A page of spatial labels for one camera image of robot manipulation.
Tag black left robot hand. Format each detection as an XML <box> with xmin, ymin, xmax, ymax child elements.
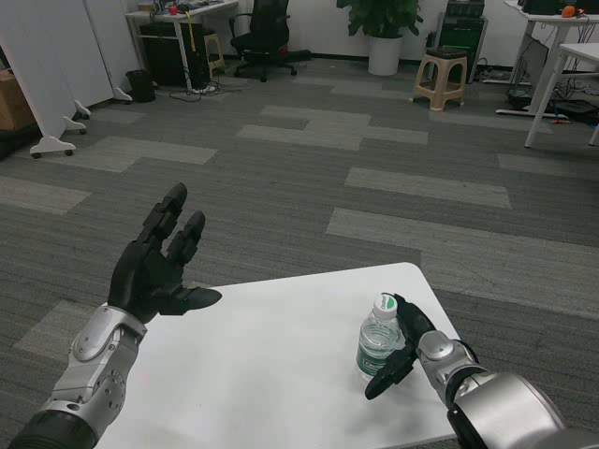
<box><xmin>107</xmin><ymin>182</ymin><xmax>223</xmax><ymax>325</ymax></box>

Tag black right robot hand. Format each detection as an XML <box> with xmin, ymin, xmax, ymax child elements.
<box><xmin>363</xmin><ymin>293</ymin><xmax>434</xmax><ymax>401</ymax></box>

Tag clear water bottle green label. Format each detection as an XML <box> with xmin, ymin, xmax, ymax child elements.
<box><xmin>355</xmin><ymin>293</ymin><xmax>406</xmax><ymax>383</ymax></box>

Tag black trash bin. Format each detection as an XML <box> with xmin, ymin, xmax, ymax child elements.
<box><xmin>124</xmin><ymin>68</ymin><xmax>157</xmax><ymax>104</ymax></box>

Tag brown cardboard box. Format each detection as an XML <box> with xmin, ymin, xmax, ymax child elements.
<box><xmin>0</xmin><ymin>67</ymin><xmax>37</xmax><ymax>132</ymax></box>

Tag black cabinet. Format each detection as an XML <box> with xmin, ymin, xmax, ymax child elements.
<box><xmin>139</xmin><ymin>22</ymin><xmax>211</xmax><ymax>88</ymax></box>

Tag white desk with cluttered top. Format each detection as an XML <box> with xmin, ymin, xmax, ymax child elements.
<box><xmin>124</xmin><ymin>0</ymin><xmax>240</xmax><ymax>90</ymax></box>

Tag large white wheeled partition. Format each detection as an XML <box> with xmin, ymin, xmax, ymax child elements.
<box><xmin>0</xmin><ymin>0</ymin><xmax>116</xmax><ymax>160</ymax></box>

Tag beige plastic stool dark seat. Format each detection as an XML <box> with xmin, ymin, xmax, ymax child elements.
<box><xmin>412</xmin><ymin>46</ymin><xmax>469</xmax><ymax>112</ymax></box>

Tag green plant in white pot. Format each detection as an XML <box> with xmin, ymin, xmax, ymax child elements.
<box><xmin>335</xmin><ymin>0</ymin><xmax>425</xmax><ymax>77</ymax></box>

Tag black flat floor device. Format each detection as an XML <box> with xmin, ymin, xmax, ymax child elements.
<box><xmin>556</xmin><ymin>100</ymin><xmax>599</xmax><ymax>125</ymax></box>

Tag black office chair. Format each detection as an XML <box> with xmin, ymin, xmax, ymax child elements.
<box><xmin>229</xmin><ymin>0</ymin><xmax>313</xmax><ymax>83</ymax></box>

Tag black computer tower green lights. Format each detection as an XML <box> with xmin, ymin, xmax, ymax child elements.
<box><xmin>437</xmin><ymin>0</ymin><xmax>489</xmax><ymax>83</ymax></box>

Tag white desk with slanted legs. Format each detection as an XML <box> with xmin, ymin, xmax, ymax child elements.
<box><xmin>523</xmin><ymin>42</ymin><xmax>599</xmax><ymax>150</ymax></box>

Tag white desk with orange item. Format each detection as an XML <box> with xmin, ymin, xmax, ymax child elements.
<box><xmin>495</xmin><ymin>0</ymin><xmax>599</xmax><ymax>117</ymax></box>

